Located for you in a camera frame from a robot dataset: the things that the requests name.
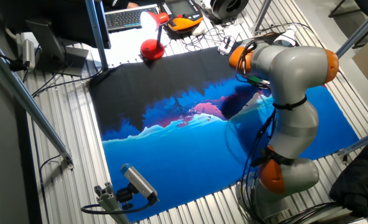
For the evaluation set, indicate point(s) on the bare person hand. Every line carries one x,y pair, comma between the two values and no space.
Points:
132,5

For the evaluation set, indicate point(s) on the forearm in black sleeve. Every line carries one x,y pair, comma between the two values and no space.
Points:
115,3

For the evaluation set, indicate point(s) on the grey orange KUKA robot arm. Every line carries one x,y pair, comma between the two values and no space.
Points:
296,71

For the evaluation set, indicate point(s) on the red desk lamp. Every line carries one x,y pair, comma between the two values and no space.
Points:
152,49

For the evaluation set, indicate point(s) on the black computer keyboard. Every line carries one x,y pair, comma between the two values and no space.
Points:
125,17

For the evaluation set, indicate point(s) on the orange grey teach pendant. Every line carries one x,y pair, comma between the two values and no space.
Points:
184,23

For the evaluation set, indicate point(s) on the black computer monitor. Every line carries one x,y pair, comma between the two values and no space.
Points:
62,18

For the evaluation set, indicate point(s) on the grey monitor stand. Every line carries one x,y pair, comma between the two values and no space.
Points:
47,40

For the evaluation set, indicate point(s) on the small white adapter box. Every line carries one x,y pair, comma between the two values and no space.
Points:
226,45

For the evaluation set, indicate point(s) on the blue landscape print mat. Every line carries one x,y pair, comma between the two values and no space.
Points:
171,149

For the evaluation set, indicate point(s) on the black office chair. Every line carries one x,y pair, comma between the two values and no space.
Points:
367,6

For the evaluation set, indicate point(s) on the black cloth bundle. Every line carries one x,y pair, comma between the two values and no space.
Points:
358,186

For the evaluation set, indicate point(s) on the upright aluminium frame post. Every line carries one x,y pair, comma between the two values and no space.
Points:
96,31
260,15

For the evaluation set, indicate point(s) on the small silver clamped camera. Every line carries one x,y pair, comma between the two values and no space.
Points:
28,54

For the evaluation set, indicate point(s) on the long slanted aluminium frame beam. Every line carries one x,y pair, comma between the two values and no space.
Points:
28,102

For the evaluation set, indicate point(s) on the silver camera with blue end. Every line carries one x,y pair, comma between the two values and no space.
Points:
139,182

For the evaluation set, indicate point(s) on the black camera ball mount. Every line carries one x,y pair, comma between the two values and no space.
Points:
125,195

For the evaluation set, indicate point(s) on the short aluminium extrusion mount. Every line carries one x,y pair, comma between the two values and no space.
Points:
109,200

